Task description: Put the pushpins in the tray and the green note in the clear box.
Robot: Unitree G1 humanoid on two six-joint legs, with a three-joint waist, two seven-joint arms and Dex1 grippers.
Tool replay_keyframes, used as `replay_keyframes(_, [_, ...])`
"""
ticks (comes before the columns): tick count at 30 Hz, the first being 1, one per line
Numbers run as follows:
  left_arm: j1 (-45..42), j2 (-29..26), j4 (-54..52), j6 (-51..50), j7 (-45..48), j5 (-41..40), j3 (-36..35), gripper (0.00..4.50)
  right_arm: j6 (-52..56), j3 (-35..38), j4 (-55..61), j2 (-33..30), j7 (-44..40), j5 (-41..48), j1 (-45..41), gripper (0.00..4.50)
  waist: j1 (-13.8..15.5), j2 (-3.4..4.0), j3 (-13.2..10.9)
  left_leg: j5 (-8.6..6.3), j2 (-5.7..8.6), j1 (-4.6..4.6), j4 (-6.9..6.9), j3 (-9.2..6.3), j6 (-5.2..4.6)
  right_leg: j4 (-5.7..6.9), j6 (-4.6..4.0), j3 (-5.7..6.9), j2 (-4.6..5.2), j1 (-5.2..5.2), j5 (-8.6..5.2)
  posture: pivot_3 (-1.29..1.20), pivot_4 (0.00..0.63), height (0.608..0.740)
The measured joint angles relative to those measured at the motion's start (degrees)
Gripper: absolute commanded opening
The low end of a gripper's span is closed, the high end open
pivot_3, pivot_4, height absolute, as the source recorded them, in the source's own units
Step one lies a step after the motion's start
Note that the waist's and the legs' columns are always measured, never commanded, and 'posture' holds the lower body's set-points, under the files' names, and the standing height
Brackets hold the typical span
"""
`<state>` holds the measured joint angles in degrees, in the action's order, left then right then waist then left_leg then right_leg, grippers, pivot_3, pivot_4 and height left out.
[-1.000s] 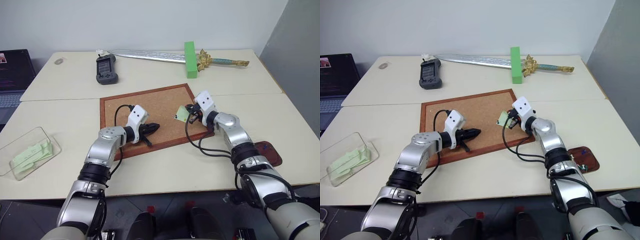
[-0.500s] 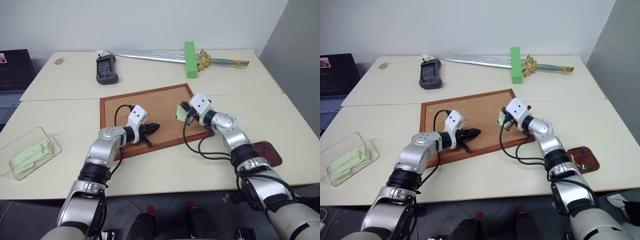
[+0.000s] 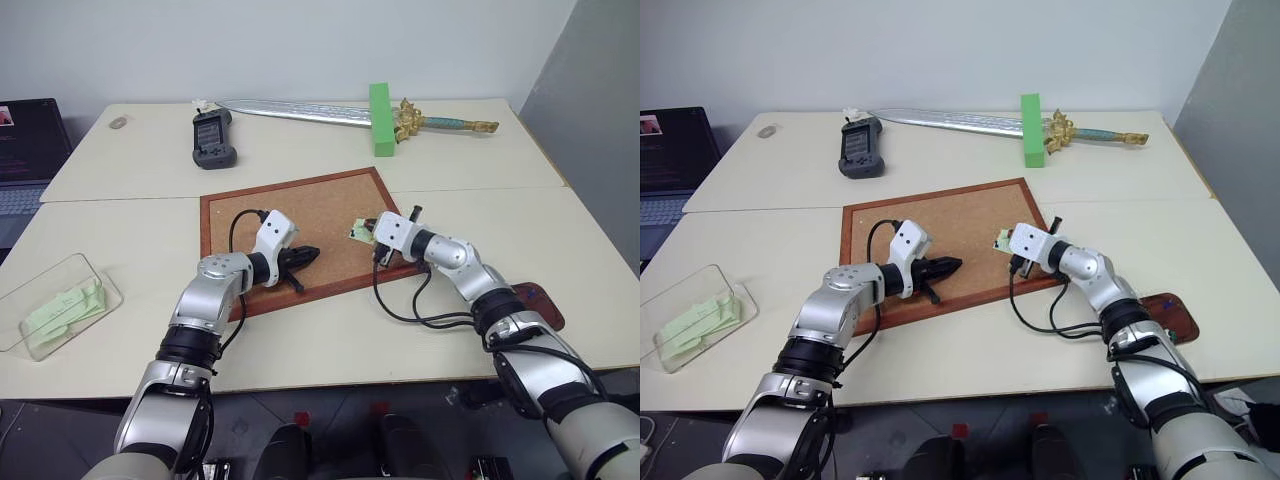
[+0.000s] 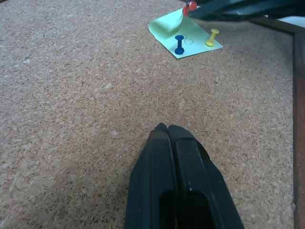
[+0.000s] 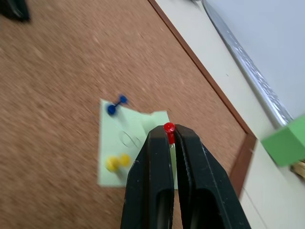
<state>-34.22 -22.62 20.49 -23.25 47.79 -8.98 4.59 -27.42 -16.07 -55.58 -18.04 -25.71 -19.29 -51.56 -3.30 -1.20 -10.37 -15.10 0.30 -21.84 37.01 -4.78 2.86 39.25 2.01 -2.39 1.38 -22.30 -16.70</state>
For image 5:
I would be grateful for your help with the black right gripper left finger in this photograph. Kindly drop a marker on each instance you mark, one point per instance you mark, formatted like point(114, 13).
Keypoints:
point(147, 179)

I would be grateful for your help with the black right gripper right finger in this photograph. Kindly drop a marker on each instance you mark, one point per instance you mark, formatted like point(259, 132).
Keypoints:
point(202, 186)

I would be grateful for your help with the red pushpin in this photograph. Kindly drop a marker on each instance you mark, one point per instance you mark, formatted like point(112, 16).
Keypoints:
point(169, 132)

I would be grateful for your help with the green paper note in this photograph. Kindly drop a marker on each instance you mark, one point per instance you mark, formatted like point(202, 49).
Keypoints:
point(121, 145)

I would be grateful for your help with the green tray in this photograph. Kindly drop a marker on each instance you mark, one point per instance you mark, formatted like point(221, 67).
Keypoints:
point(284, 145)

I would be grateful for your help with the yellow pushpin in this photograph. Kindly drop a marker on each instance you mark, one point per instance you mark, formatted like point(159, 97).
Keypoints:
point(117, 162)

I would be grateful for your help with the blue pushpin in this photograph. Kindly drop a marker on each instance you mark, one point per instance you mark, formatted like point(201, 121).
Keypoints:
point(116, 105)

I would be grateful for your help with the tan wooden object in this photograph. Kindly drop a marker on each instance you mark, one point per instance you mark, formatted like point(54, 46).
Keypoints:
point(299, 167)

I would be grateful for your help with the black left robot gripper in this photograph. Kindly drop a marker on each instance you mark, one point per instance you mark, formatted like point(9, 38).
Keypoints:
point(14, 9)

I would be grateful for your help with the cork board with brown frame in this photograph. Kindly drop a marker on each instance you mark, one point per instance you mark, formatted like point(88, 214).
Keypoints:
point(95, 71)

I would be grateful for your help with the silver metal rail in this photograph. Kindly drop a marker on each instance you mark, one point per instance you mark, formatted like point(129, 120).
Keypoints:
point(245, 59)

